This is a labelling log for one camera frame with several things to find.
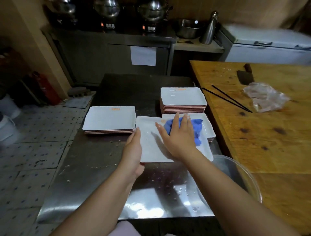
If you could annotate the clear glass bowl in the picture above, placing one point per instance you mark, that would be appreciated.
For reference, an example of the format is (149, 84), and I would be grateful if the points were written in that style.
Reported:
(233, 170)

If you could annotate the loose light floor tile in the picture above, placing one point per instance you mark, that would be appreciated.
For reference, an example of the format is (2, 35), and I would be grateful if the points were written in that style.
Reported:
(77, 102)

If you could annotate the white chest freezer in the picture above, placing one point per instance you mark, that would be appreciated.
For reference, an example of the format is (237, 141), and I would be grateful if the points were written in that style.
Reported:
(264, 54)

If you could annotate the grey brick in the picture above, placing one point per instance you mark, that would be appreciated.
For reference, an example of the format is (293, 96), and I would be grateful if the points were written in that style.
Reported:
(79, 92)

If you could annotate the black chopstick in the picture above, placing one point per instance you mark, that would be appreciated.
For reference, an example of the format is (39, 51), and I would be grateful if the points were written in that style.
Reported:
(232, 98)
(226, 99)

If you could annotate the beige side counter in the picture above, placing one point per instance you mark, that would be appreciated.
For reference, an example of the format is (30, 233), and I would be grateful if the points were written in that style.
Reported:
(199, 47)

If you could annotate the white paper sheet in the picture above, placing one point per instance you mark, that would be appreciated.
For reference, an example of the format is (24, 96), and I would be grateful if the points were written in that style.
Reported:
(143, 56)

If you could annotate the black induction cooker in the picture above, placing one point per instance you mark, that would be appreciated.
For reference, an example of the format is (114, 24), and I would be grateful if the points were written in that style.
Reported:
(108, 25)
(65, 21)
(149, 28)

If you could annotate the stack of wiped white plates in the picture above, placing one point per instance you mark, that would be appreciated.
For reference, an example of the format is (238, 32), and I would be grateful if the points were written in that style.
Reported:
(148, 148)

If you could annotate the crumpled clear plastic bag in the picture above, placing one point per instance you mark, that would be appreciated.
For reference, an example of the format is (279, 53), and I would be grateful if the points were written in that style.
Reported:
(266, 97)

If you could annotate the person's right forearm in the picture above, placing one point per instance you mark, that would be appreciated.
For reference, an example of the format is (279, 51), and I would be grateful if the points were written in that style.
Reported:
(238, 199)

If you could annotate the blue cloth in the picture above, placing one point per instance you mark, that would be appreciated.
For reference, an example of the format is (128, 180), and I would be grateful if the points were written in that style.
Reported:
(198, 128)

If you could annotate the steel jug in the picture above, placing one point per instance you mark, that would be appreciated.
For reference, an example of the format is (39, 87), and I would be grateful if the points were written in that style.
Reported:
(209, 30)

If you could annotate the stainless steel cabinet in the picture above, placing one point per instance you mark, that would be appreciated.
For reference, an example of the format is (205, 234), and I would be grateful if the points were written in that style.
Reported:
(85, 60)

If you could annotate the person's right hand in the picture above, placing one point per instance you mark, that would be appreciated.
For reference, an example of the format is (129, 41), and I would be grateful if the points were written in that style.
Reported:
(182, 143)

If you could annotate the person's left hand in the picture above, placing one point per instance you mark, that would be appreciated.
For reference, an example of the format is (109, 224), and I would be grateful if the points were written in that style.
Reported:
(132, 155)

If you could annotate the wooden table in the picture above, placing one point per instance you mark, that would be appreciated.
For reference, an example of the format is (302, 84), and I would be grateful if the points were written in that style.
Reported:
(267, 146)

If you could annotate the red fire extinguisher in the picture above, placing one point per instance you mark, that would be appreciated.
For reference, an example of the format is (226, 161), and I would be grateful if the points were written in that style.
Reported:
(48, 90)

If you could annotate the white plastic bucket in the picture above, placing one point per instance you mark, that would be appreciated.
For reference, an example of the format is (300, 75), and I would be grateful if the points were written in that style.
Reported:
(8, 132)
(9, 107)

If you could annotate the steel work table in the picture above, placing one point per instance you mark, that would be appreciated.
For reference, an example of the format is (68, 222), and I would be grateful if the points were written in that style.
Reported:
(126, 90)

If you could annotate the person's left forearm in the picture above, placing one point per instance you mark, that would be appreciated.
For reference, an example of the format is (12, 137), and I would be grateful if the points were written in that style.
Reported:
(97, 206)

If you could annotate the steel basin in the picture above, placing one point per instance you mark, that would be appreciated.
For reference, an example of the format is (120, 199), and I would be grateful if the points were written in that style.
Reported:
(188, 30)

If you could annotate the dark storage rack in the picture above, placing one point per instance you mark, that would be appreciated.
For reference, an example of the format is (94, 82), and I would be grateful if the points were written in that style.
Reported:
(14, 70)

